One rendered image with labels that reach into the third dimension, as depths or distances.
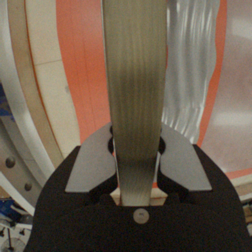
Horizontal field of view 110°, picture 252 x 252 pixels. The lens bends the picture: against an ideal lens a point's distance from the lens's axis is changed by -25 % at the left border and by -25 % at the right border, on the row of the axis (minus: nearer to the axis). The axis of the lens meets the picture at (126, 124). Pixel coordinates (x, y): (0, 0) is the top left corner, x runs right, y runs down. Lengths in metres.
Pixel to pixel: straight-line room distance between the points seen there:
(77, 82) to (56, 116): 0.07
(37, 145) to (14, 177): 0.08
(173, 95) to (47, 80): 0.18
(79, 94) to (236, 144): 0.31
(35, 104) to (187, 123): 0.23
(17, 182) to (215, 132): 0.37
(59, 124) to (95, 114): 0.07
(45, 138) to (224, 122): 0.31
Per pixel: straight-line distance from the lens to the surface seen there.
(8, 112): 0.37
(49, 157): 0.23
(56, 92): 0.20
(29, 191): 0.31
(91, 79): 0.17
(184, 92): 0.18
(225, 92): 0.22
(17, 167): 0.28
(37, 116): 0.21
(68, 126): 0.21
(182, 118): 0.19
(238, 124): 0.27
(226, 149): 0.29
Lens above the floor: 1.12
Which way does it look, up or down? 61 degrees down
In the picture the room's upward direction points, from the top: 176 degrees counter-clockwise
